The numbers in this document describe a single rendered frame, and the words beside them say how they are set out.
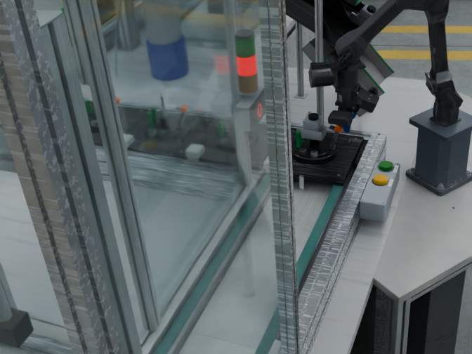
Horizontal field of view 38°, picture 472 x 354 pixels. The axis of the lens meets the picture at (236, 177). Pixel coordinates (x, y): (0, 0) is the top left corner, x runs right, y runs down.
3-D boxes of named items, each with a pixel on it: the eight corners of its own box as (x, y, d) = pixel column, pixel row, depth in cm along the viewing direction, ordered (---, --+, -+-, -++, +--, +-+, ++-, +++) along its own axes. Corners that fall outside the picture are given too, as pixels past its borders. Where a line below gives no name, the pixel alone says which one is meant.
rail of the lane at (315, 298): (385, 161, 219) (387, 130, 213) (300, 376, 152) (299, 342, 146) (368, 158, 221) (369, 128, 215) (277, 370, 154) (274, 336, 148)
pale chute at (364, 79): (375, 99, 226) (385, 92, 223) (359, 117, 217) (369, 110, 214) (319, 33, 224) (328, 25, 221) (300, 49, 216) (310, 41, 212)
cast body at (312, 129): (326, 133, 204) (326, 112, 200) (322, 141, 200) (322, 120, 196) (299, 130, 207) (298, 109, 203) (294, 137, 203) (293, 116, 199)
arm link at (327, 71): (351, 37, 186) (307, 42, 186) (357, 50, 179) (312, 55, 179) (350, 76, 193) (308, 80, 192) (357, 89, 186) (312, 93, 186)
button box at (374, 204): (399, 180, 203) (400, 162, 199) (384, 223, 187) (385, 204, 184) (375, 176, 205) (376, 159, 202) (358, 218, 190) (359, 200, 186)
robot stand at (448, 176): (475, 178, 207) (483, 120, 196) (440, 197, 201) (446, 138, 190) (438, 158, 217) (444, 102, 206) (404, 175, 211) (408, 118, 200)
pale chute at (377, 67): (385, 79, 237) (394, 71, 234) (370, 95, 228) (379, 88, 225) (331, 15, 236) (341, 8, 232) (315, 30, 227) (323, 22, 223)
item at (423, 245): (621, 175, 208) (624, 166, 206) (398, 306, 171) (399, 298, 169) (445, 93, 258) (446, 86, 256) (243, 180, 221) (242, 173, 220)
